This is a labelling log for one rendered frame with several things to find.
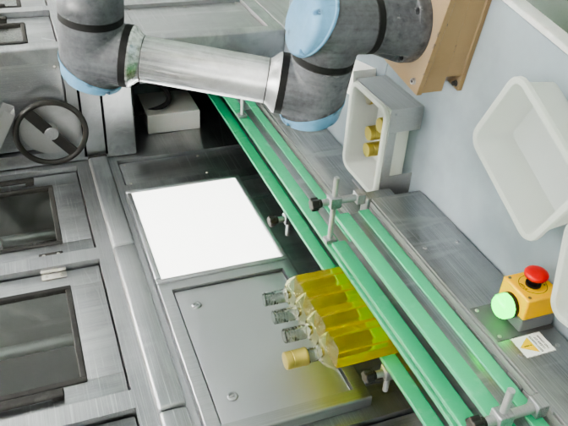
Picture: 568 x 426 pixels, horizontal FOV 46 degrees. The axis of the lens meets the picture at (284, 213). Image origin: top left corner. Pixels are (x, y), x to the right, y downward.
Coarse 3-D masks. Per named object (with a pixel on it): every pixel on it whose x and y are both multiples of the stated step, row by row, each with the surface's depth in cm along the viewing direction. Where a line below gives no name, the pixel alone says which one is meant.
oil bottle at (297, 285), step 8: (312, 272) 144; (320, 272) 144; (328, 272) 144; (336, 272) 144; (288, 280) 142; (296, 280) 142; (304, 280) 142; (312, 280) 142; (320, 280) 142; (328, 280) 142; (336, 280) 142; (344, 280) 142; (288, 288) 141; (296, 288) 140; (304, 288) 140; (312, 288) 140; (320, 288) 140; (288, 296) 140; (296, 296) 139; (288, 304) 142
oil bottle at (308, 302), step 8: (328, 288) 140; (336, 288) 140; (344, 288) 140; (352, 288) 140; (304, 296) 137; (312, 296) 137; (320, 296) 138; (328, 296) 138; (336, 296) 138; (344, 296) 138; (352, 296) 138; (296, 304) 137; (304, 304) 136; (312, 304) 135; (320, 304) 136; (328, 304) 136; (336, 304) 136; (304, 312) 135; (304, 320) 136
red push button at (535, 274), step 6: (528, 270) 111; (534, 270) 111; (540, 270) 111; (546, 270) 112; (528, 276) 111; (534, 276) 110; (540, 276) 110; (546, 276) 111; (534, 282) 112; (540, 282) 110
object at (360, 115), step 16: (352, 96) 155; (368, 96) 147; (352, 112) 157; (368, 112) 158; (384, 112) 141; (352, 128) 160; (384, 128) 143; (352, 144) 162; (384, 144) 145; (352, 160) 164; (368, 160) 164; (368, 176) 159
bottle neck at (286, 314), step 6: (294, 306) 137; (276, 312) 135; (282, 312) 135; (288, 312) 135; (294, 312) 136; (276, 318) 134; (282, 318) 135; (288, 318) 135; (294, 318) 136; (276, 324) 135
